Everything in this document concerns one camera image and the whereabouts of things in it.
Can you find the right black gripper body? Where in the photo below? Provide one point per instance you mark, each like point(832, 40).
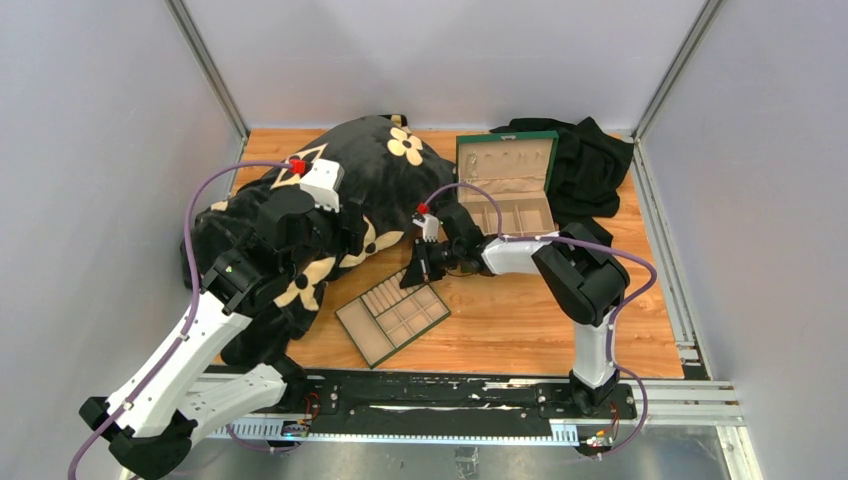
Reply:
point(444, 255)

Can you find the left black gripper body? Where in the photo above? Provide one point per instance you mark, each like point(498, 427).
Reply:
point(329, 235)

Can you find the green jewelry tray insert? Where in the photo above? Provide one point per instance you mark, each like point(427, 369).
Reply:
point(387, 317)

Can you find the green jewelry box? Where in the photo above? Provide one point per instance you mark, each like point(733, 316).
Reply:
point(509, 173)

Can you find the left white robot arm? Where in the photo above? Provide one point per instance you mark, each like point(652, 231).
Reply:
point(152, 422)

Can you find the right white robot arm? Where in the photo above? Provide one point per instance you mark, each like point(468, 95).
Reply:
point(585, 280)

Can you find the black blanket with beige flowers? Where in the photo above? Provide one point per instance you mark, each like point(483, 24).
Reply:
point(386, 167)

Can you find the black cloth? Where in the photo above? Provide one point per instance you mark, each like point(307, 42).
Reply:
point(588, 167)

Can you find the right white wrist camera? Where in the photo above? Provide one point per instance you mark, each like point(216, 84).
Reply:
point(428, 224)

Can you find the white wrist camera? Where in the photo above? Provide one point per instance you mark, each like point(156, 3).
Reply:
point(320, 179)
point(428, 224)

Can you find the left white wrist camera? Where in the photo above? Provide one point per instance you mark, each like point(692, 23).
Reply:
point(320, 179)

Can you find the black mounting base plate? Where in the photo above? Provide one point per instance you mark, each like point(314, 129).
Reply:
point(400, 403)

